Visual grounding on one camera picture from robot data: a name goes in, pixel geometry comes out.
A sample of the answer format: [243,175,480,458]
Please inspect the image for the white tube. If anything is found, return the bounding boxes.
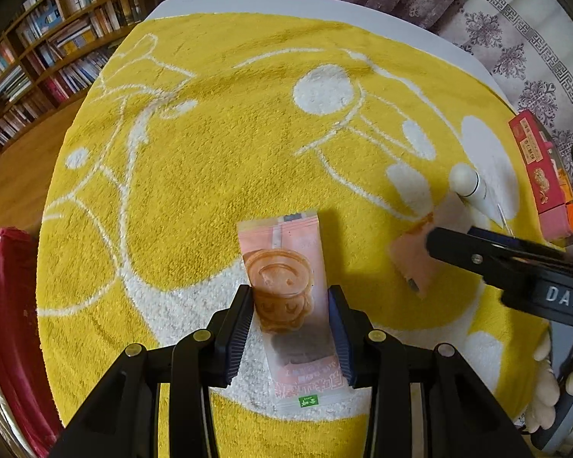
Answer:
[449,162,514,237]

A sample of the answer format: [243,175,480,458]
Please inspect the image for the pink snack packet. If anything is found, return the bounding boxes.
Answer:
[236,208,351,416]
[389,195,469,299]

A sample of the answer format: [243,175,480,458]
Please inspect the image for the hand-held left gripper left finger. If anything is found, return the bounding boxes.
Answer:
[50,284,255,458]

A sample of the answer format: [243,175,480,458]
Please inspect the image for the person's right hand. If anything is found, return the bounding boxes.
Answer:
[525,331,573,432]

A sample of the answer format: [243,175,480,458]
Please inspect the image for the wooden bookshelf with books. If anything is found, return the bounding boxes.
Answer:
[0,0,144,153]

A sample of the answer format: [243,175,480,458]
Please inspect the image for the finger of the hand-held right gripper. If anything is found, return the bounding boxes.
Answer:
[467,228,567,256]
[426,226,573,292]

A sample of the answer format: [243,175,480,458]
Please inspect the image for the yellow and white printed towel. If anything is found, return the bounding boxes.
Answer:
[36,13,562,444]

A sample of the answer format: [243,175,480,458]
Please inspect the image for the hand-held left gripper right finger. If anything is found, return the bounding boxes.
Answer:
[327,284,526,458]

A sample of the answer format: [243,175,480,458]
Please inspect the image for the pink cardboard box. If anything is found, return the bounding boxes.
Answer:
[508,110,573,244]

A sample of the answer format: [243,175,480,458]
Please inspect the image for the red cloth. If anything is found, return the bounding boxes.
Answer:
[0,229,63,458]

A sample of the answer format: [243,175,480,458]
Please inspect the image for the white purple patterned cloth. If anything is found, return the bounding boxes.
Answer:
[434,0,573,134]

